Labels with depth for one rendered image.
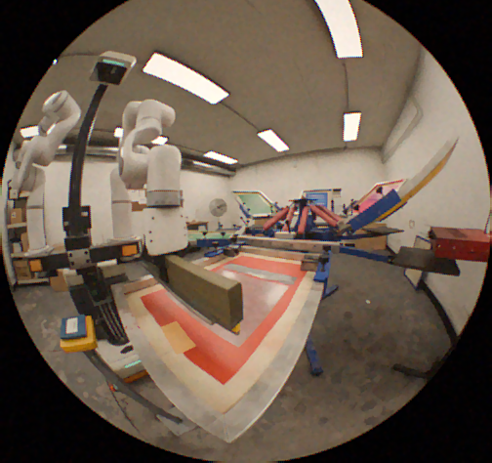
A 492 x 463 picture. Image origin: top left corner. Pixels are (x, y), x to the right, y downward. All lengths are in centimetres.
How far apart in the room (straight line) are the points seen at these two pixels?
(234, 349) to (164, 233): 28
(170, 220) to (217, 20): 180
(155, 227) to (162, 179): 10
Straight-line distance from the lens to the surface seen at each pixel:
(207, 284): 22
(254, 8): 181
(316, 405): 132
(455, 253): 92
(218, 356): 35
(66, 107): 74
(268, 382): 27
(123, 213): 68
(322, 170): 485
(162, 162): 32
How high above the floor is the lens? 124
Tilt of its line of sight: 3 degrees down
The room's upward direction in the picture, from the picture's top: 2 degrees counter-clockwise
